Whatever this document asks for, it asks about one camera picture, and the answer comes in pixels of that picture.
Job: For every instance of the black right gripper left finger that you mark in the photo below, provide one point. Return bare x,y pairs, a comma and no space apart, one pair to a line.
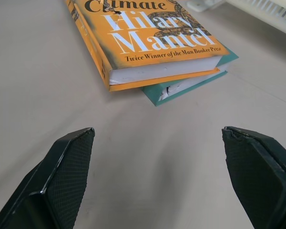
52,181

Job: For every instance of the teal hardcover book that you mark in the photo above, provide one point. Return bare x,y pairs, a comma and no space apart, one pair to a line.
181,89

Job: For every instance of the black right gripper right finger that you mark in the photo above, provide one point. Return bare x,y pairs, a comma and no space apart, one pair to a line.
257,176

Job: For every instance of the white plastic rack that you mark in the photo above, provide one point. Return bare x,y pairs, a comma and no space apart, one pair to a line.
264,12

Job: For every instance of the orange Hilary Mantel book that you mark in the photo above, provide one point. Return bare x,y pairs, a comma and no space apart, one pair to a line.
143,43

